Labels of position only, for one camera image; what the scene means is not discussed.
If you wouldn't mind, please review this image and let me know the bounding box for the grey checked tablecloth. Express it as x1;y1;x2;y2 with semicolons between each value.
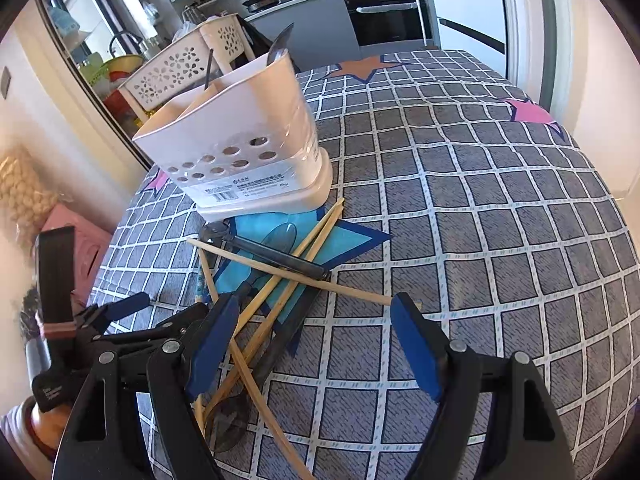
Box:
86;48;640;480

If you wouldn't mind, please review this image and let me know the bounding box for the wooden chopstick crossing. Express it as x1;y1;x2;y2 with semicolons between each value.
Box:
233;198;344;336

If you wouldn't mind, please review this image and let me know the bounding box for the white utensil holder caddy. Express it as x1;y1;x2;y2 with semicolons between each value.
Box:
134;53;332;222

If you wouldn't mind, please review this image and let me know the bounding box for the pink box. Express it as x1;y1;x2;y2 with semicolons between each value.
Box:
42;203;112;307

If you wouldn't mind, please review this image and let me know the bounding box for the dark metal chopstick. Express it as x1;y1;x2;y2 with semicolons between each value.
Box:
203;49;214;91

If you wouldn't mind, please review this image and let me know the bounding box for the wooden chopstick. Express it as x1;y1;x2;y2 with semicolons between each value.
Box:
186;238;392;306
199;206;346;424
198;248;314;480

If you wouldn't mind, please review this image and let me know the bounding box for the white perforated plastic basket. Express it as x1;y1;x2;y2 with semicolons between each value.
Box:
118;14;255;122

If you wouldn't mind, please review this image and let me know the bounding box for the black built-in oven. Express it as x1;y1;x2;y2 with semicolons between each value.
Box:
344;0;433;47

